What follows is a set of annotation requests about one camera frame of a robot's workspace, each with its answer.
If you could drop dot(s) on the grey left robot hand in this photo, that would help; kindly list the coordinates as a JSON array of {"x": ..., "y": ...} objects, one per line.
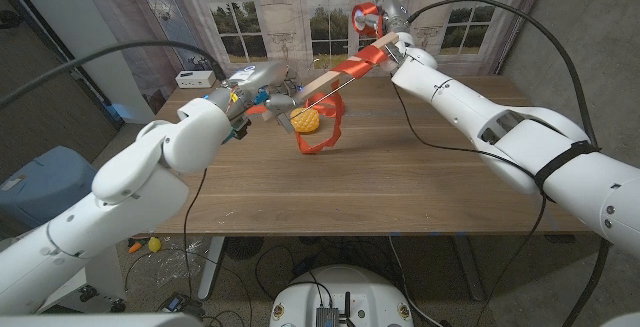
[{"x": 260, "y": 77}]

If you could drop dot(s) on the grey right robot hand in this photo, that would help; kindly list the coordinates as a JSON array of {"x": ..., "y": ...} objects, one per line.
[{"x": 395, "y": 12}]

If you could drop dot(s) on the wooden clip hanger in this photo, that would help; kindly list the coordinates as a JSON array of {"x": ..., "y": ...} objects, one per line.
[{"x": 320, "y": 83}]

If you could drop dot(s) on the red satin ribbon roll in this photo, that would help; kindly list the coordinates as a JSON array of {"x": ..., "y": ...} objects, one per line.
[{"x": 360, "y": 64}]

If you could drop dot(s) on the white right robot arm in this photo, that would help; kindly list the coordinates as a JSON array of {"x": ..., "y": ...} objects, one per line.
[{"x": 500, "y": 117}]

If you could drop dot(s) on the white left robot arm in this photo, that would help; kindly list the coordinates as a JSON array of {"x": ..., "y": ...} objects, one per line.
[{"x": 125, "y": 192}]

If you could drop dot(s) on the yellow toy pineapple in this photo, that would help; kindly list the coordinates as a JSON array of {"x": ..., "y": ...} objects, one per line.
[{"x": 306, "y": 122}]

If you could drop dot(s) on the yellow toy lemon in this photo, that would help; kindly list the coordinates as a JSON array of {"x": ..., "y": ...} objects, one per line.
[{"x": 154, "y": 244}]

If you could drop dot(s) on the orange toy carrot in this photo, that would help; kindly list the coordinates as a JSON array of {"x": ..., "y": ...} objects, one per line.
[{"x": 135, "y": 247}]

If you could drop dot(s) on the white power strip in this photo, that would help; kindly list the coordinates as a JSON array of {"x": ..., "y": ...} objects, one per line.
[{"x": 195, "y": 79}]

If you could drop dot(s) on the round black floor fan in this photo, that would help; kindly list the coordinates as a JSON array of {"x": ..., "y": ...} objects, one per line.
[{"x": 242, "y": 248}]

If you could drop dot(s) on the white table leg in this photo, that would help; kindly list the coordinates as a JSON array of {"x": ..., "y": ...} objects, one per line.
[{"x": 212, "y": 267}]

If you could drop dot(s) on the clear plastic bag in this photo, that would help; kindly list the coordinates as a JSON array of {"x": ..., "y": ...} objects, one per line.
[{"x": 175, "y": 267}]

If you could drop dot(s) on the black floor device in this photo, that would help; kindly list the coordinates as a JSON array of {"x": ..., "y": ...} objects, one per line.
[{"x": 177, "y": 303}]

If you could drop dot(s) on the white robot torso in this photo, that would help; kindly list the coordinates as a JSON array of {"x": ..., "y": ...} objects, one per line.
[{"x": 370, "y": 297}]

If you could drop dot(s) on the blue plastic container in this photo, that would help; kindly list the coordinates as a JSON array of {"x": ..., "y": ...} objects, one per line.
[{"x": 40, "y": 187}]

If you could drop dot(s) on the black radio box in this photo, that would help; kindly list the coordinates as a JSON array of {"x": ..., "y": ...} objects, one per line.
[{"x": 327, "y": 318}]

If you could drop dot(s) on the white cabinet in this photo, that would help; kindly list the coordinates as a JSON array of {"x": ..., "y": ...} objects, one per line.
[{"x": 107, "y": 277}]

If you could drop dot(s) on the grey table leg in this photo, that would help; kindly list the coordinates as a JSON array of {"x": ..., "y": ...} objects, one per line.
[{"x": 470, "y": 272}]

